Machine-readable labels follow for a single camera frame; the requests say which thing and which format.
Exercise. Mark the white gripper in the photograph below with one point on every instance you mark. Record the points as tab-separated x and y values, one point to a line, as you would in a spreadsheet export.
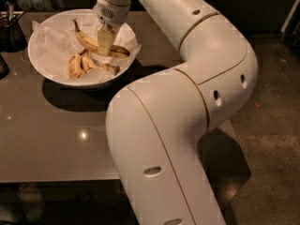
110	13

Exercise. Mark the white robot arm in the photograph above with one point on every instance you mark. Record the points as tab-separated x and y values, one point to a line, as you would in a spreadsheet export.
153	125

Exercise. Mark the small banana middle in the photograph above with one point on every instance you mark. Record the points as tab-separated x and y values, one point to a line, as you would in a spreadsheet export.
87	62

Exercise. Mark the small banana left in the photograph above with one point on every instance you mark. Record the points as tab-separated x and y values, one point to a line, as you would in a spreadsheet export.
74	66

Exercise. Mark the white paper liner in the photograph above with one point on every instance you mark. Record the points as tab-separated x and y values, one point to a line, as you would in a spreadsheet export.
53	44

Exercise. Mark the black mesh utensil holder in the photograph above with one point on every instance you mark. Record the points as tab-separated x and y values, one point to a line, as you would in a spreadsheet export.
12	38

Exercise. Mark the dark object at left edge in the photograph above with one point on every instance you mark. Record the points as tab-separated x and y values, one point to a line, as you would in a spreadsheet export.
4	69

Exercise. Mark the dark cabinet fronts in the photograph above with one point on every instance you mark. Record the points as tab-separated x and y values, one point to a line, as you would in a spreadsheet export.
246	15

